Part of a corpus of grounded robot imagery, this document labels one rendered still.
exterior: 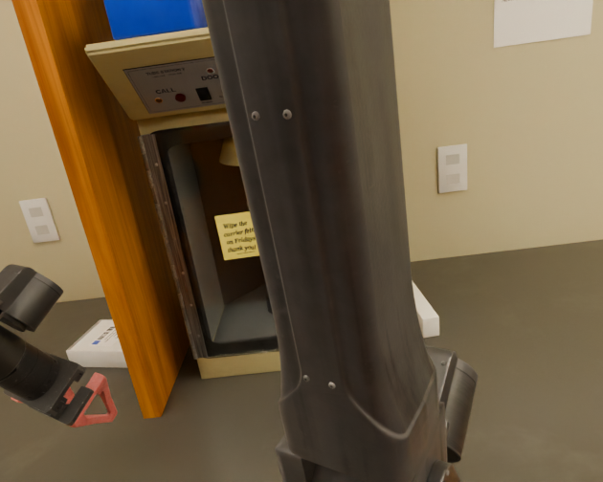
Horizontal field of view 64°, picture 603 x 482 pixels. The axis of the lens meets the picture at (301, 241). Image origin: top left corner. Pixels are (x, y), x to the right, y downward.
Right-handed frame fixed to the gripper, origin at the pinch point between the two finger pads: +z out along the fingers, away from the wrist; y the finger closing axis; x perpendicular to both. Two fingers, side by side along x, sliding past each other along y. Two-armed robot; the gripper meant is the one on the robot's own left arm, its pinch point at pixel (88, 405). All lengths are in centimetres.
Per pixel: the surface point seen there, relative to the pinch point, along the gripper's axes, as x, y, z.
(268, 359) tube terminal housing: -19.8, -11.1, 20.2
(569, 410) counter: -26, -58, 27
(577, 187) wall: -90, -55, 49
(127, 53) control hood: -34.0, -9.7, -32.2
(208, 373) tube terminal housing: -14.0, -1.2, 18.9
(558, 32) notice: -105, -49, 15
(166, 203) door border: -29.4, -2.2, -10.2
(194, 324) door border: -18.6, -2.0, 8.8
